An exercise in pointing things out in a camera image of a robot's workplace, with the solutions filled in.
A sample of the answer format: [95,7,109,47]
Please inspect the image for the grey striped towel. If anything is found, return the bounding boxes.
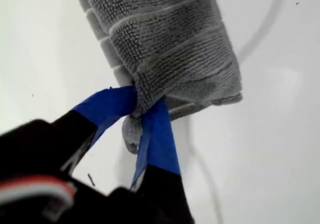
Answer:
[72,0,244,155]

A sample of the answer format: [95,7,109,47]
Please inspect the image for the red white servo wire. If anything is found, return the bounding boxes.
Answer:
[0,175,77,205]

